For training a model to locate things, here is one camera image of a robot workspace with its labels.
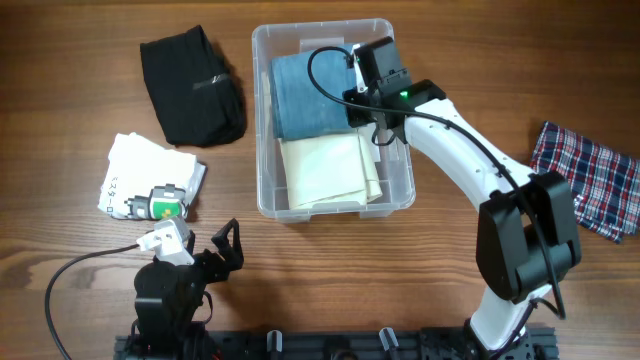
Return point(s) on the black garment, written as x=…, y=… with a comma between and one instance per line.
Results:
x=196, y=99

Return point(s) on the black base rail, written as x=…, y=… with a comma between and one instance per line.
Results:
x=300, y=344

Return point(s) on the blue jeans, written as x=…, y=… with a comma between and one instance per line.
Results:
x=299, y=110

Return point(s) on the red blue plaid shirt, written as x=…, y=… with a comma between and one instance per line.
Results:
x=604, y=183

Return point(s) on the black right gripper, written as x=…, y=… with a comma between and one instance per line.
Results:
x=355, y=114

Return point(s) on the clear plastic storage bin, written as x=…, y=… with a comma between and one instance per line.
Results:
x=393, y=162

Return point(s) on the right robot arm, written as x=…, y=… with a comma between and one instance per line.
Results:
x=527, y=238

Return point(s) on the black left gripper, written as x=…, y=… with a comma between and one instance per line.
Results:
x=220, y=270

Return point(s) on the white printed t-shirt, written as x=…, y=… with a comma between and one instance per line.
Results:
x=145, y=181

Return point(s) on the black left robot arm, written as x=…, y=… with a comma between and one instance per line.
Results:
x=172, y=287

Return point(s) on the cream cloth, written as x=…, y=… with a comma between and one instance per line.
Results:
x=329, y=169

